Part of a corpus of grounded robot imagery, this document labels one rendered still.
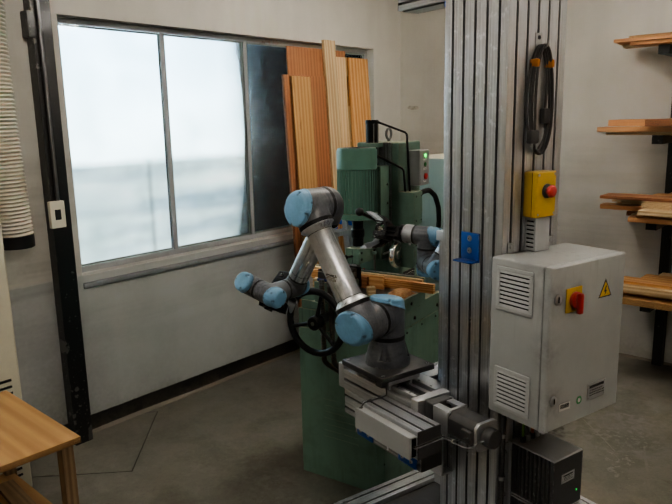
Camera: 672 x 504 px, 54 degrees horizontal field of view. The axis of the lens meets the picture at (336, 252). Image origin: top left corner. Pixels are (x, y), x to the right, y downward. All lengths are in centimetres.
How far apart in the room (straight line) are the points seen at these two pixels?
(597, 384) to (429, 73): 368
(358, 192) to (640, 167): 238
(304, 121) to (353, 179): 167
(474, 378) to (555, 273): 50
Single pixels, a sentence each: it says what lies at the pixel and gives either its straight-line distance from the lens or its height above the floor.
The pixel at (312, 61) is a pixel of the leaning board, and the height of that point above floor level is 201.
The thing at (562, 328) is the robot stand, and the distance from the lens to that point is 190.
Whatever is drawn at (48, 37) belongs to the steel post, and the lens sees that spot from 348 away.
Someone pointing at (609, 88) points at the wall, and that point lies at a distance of 477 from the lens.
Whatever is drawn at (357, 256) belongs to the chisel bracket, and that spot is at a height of 104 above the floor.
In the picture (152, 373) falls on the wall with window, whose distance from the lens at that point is 401.
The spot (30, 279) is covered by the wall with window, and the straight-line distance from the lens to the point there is 353.
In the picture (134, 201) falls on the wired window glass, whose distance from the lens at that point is 385.
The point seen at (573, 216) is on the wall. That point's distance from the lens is 488.
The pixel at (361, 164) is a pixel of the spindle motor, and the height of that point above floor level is 144.
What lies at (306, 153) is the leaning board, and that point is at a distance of 442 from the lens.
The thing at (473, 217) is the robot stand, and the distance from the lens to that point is 203.
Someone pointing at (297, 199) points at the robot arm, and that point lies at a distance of 211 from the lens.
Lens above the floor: 162
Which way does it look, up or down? 11 degrees down
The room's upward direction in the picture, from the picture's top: 1 degrees counter-clockwise
